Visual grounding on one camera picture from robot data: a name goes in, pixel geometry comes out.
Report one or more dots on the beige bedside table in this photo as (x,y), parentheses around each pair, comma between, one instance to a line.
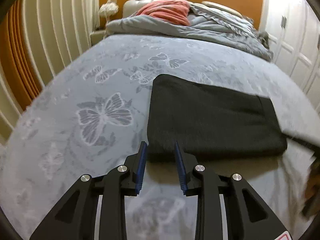
(97,36)

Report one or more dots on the dark grey pants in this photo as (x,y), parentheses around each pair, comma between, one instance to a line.
(210,122)

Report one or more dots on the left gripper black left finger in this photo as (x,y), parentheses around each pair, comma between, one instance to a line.
(92,199)

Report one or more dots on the white panelled wardrobe doors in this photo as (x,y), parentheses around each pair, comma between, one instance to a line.
(293,29)

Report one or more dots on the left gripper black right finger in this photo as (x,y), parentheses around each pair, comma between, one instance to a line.
(226,205)

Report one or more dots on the grey clothes pile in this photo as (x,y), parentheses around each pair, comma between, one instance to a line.
(263,38)

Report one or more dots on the pink red blanket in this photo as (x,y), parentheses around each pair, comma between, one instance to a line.
(172,11)

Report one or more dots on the white flower lamp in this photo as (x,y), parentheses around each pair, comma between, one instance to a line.
(108,9)

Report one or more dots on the orange curtain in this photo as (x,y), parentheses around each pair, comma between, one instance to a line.
(15,59)

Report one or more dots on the cream striped curtain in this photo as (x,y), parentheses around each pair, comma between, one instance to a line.
(56,33)

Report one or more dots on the grey rumpled duvet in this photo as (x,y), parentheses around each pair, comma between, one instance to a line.
(206,24)

